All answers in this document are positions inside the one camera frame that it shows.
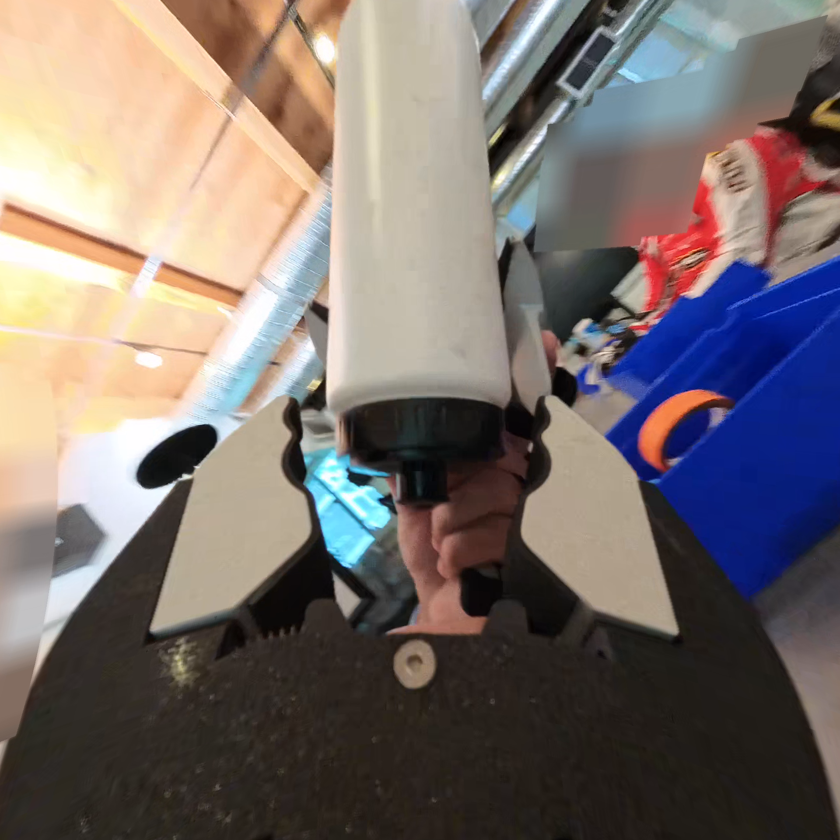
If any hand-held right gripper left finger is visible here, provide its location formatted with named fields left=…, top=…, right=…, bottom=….
left=150, top=395, right=337, bottom=641

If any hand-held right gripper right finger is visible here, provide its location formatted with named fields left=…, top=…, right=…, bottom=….
left=502, top=395, right=680, bottom=643

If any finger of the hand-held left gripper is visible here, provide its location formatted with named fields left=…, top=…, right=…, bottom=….
left=303, top=301, right=329, bottom=370
left=499, top=239, right=553, bottom=409

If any orange tape roll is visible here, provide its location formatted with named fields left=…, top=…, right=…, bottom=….
left=637, top=388, right=736, bottom=475

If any blue plastic bin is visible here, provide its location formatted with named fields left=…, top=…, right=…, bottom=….
left=604, top=256, right=840, bottom=602

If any person's left hand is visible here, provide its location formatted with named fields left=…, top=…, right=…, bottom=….
left=394, top=433, right=529, bottom=634

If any small blue bin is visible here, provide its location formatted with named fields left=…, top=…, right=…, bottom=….
left=607, top=261, right=773, bottom=396

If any red white snack packet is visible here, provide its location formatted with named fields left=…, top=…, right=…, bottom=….
left=638, top=66, right=840, bottom=317

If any white air vent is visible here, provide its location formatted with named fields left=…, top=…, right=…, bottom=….
left=556, top=25, right=619, bottom=101

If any silver air duct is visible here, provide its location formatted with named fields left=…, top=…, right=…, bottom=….
left=182, top=182, right=333, bottom=422
left=481, top=0, right=678, bottom=212

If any black wall speaker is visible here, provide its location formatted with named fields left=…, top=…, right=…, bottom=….
left=51, top=503, right=107, bottom=580

